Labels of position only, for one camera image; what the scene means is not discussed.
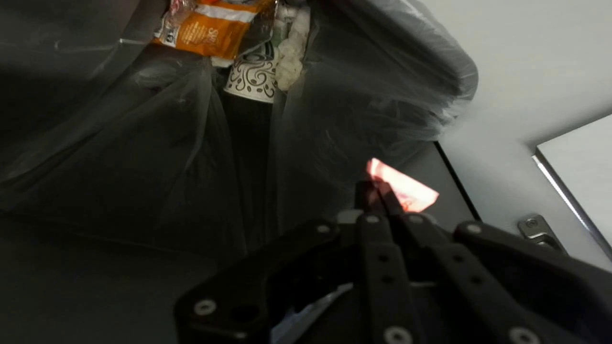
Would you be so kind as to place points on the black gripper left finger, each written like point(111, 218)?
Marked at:
point(382, 273)

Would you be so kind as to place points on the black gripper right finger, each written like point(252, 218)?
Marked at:
point(484, 287)

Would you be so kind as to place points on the small pink paper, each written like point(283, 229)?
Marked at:
point(407, 187)

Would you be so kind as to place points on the grey trash bin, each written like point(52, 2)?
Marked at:
point(394, 77)

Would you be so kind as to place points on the crumpled tissue in bin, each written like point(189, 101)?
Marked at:
point(291, 54)

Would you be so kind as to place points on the clear plastic bin liner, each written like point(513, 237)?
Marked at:
point(159, 145)

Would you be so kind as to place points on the open cabinet door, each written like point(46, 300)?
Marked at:
point(583, 178)

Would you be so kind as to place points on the orange snack wrapper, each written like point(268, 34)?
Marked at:
point(212, 29)

